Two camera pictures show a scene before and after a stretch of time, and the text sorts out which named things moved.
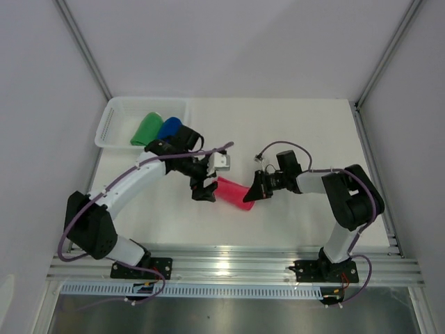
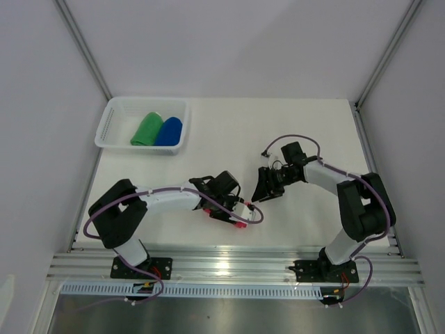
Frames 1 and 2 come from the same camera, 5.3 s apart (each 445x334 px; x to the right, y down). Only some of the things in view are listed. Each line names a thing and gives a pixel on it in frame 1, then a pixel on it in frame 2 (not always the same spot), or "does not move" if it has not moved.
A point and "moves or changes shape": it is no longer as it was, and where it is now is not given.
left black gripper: [197, 186] -> [222, 218]
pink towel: [229, 192] moves or changes shape
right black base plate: [316, 271] does not move
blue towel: [170, 126] does not move
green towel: [148, 129] does not move
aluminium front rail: [260, 266] does not move
